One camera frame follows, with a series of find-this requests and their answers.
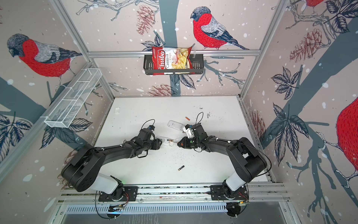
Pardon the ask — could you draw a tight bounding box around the white air conditioner remote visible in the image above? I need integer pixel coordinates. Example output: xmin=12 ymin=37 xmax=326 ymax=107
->
xmin=157 ymin=136 xmax=174 ymax=147

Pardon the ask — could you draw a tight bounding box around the white remote control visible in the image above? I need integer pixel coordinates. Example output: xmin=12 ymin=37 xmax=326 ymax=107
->
xmin=167 ymin=120 xmax=185 ymax=131

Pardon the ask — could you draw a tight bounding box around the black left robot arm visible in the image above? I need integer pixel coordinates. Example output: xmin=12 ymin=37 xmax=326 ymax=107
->
xmin=61 ymin=125 xmax=162 ymax=195

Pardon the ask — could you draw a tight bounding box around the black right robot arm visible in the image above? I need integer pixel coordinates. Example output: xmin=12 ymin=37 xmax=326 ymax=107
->
xmin=177 ymin=123 xmax=267 ymax=199

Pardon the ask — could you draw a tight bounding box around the red cassava chips bag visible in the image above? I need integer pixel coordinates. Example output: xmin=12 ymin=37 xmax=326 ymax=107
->
xmin=152 ymin=47 xmax=193 ymax=70

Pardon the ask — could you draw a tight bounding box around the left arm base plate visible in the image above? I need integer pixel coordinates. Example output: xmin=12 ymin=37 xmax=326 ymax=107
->
xmin=98 ymin=186 xmax=139 ymax=203

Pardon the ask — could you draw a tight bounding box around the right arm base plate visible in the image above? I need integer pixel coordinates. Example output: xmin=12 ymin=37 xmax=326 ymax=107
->
xmin=207 ymin=185 xmax=249 ymax=201

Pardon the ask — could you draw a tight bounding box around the black wire basket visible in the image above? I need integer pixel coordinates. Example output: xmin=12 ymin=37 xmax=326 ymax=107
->
xmin=143 ymin=54 xmax=204 ymax=75

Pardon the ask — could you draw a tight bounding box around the aluminium mounting rail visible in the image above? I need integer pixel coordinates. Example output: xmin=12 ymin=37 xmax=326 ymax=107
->
xmin=57 ymin=182 xmax=291 ymax=204

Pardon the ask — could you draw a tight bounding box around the white mesh wall shelf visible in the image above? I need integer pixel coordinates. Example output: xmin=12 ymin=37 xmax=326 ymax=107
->
xmin=44 ymin=68 xmax=102 ymax=128

